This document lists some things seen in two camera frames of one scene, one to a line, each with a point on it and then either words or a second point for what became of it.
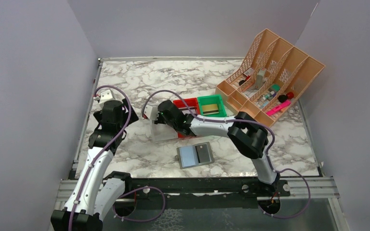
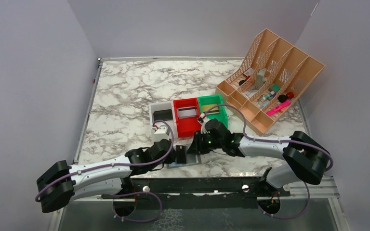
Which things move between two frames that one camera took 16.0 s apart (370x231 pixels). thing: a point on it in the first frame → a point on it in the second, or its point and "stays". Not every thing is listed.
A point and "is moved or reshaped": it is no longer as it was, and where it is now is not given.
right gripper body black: x=159 y=115 → x=196 y=143
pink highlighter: x=284 y=104 stays
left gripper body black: x=99 y=115 → x=175 y=153
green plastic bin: x=212 y=106 stays
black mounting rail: x=200 y=193 stays
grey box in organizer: x=260 y=78 stays
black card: x=203 y=153 → x=180 y=152
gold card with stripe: x=209 y=109 stays
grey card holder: x=195 y=155 is moved or reshaped
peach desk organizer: x=273 y=75 stays
